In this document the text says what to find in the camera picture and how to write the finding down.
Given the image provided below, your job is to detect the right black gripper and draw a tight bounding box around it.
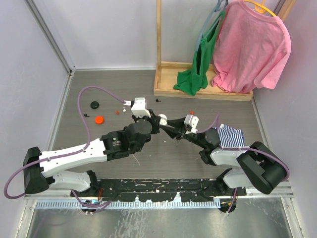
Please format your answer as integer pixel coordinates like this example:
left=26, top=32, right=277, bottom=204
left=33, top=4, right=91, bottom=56
left=159, top=117, right=207, bottom=149

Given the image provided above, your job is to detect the blue striped cloth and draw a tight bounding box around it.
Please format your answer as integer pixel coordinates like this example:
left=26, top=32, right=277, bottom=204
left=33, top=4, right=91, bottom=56
left=216, top=124, right=245, bottom=148

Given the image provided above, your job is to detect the white earbud charging case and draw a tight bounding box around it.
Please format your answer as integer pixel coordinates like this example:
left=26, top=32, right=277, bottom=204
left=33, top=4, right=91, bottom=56
left=158, top=114, right=167, bottom=126

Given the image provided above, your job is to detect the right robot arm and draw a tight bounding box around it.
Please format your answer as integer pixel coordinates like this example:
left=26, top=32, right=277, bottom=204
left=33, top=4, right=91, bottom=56
left=159, top=115, right=290, bottom=195

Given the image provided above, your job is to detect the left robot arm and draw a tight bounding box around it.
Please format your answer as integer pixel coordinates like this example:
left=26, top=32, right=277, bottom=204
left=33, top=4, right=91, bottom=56
left=23, top=114, right=167, bottom=196

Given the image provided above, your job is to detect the orange earbud charging case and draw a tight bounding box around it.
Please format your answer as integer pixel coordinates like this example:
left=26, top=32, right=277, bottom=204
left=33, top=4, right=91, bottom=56
left=95, top=116, right=105, bottom=125

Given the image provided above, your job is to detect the wooden clothes rack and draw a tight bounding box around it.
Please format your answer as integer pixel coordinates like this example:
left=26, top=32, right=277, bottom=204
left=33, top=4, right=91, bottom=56
left=154, top=0, right=298, bottom=102

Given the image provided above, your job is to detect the green tank top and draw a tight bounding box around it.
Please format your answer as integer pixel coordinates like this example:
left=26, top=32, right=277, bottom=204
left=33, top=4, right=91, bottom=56
left=173, top=10, right=226, bottom=96

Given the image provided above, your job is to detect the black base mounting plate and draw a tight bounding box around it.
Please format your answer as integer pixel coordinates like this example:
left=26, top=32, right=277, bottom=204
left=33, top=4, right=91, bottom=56
left=76, top=178, right=234, bottom=202

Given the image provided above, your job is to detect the pink t-shirt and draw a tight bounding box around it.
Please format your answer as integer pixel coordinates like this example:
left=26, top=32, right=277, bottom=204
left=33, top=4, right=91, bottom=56
left=211, top=0, right=291, bottom=93

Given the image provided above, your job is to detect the blue-grey hanger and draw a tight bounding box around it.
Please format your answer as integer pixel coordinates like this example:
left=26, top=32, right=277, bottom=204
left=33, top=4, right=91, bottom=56
left=195, top=0, right=229, bottom=52

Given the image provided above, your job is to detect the yellow hanger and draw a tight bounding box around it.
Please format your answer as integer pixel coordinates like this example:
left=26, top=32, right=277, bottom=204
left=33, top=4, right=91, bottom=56
left=244, top=0, right=276, bottom=17

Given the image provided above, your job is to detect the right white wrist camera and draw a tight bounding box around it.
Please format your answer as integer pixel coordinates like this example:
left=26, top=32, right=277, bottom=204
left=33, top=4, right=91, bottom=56
left=184, top=115, right=199, bottom=133

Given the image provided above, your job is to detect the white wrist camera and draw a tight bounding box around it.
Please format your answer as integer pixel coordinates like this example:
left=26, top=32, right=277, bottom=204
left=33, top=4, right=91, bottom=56
left=184, top=115, right=199, bottom=133
left=123, top=97, right=151, bottom=118

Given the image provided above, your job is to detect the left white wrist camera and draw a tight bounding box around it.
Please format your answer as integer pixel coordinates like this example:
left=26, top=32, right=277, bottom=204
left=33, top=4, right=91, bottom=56
left=123, top=97, right=151, bottom=118

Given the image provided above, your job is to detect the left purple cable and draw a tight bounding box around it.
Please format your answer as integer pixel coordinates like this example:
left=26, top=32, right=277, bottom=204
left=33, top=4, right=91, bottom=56
left=3, top=85, right=127, bottom=200

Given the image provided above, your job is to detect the white cable duct strip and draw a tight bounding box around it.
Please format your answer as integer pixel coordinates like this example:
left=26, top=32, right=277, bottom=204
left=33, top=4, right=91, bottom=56
left=35, top=199, right=221, bottom=209

